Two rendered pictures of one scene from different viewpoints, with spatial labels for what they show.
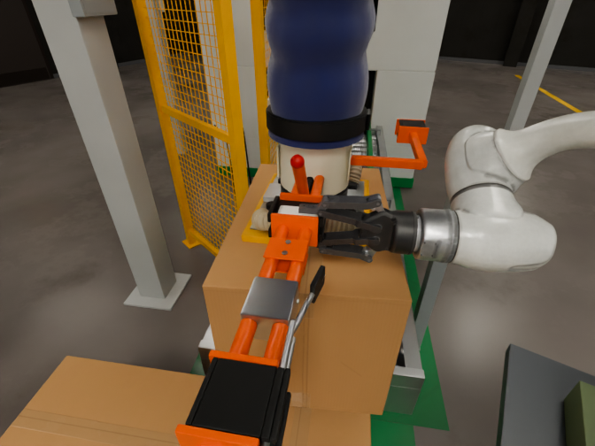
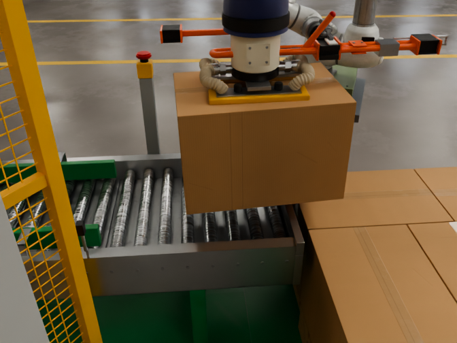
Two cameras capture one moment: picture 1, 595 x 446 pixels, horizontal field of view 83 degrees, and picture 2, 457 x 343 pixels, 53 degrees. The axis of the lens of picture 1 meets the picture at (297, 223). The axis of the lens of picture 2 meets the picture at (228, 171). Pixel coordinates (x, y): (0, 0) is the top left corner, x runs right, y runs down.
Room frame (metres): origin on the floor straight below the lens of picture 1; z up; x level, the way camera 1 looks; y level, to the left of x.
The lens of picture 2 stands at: (1.21, 1.46, 1.70)
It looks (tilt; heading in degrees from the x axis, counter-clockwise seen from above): 33 degrees down; 257
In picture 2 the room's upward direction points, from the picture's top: straight up
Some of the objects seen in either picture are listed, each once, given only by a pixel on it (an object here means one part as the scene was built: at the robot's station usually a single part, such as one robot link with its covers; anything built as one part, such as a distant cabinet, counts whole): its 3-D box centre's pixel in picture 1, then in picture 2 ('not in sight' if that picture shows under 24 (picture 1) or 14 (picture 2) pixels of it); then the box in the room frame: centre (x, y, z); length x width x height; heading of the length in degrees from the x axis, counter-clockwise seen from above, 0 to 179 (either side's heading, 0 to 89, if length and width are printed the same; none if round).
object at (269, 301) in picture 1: (271, 308); (386, 47); (0.31, 0.03, 1.20); 0.07 x 0.07 x 0.04; 81
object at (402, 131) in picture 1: (411, 131); (171, 33); (1.02, -0.35, 1.19); 0.09 x 0.08 x 0.05; 81
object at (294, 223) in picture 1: (297, 218); (326, 48); (0.52, 0.00, 1.20); 0.10 x 0.08 x 0.06; 81
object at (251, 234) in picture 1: (278, 198); (258, 90); (0.78, 0.05, 1.09); 0.34 x 0.10 x 0.05; 171
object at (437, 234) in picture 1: (430, 234); (315, 30); (0.47, -0.23, 1.20); 0.09 x 0.06 x 0.09; 171
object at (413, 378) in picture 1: (306, 363); (282, 192); (0.63, -0.03, 0.58); 0.70 x 0.03 x 0.06; 81
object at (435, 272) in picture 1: (434, 274); (154, 155); (1.12, -0.61, 0.50); 0.07 x 0.07 x 1.00; 81
